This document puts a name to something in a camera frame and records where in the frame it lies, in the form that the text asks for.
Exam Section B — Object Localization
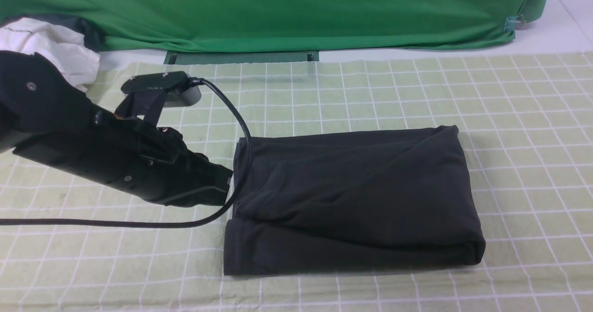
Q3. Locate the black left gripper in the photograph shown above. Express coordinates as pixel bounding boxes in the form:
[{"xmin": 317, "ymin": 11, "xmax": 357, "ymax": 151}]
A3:
[{"xmin": 93, "ymin": 113, "xmax": 233, "ymax": 208}]

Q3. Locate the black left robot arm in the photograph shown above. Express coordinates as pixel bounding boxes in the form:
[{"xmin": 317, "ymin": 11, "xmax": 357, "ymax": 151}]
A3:
[{"xmin": 1, "ymin": 50, "xmax": 232, "ymax": 208}]

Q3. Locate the white crumpled garment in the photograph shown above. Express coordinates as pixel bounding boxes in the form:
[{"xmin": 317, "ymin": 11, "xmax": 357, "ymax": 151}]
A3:
[{"xmin": 0, "ymin": 18, "xmax": 100, "ymax": 93}]

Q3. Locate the green backdrop cloth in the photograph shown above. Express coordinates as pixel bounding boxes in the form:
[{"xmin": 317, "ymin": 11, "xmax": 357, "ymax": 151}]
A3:
[{"xmin": 1, "ymin": 0, "xmax": 546, "ymax": 53}]

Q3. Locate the green checkered table mat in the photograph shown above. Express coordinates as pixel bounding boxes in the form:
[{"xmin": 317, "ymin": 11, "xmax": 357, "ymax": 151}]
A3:
[{"xmin": 1, "ymin": 52, "xmax": 593, "ymax": 312}]

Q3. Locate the teal binder clip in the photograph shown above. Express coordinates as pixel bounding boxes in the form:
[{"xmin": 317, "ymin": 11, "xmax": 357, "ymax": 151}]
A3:
[{"xmin": 503, "ymin": 14, "xmax": 527, "ymax": 32}]

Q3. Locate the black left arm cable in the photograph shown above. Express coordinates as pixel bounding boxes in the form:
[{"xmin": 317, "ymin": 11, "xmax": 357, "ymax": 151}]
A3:
[{"xmin": 0, "ymin": 77, "xmax": 253, "ymax": 229}]

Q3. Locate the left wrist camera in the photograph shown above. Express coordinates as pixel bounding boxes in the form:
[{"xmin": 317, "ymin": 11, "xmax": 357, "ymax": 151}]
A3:
[{"xmin": 114, "ymin": 71, "xmax": 202, "ymax": 126}]

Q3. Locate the green metal base bracket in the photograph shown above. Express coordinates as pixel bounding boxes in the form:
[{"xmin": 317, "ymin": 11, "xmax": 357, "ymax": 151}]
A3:
[{"xmin": 164, "ymin": 50, "xmax": 319, "ymax": 65}]

